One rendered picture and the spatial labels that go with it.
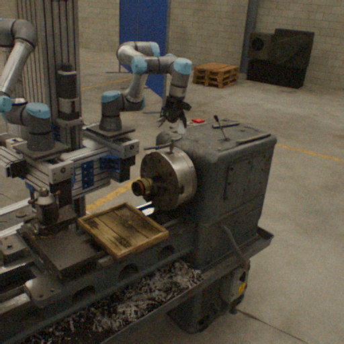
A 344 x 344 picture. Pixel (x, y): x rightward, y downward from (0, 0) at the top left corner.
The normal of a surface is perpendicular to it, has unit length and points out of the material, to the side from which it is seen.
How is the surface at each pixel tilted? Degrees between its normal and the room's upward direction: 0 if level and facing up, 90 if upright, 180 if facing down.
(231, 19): 90
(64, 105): 90
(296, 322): 0
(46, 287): 0
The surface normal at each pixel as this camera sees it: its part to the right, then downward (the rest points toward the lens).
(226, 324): 0.07, -0.91
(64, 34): 0.76, 0.32
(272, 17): -0.54, 0.32
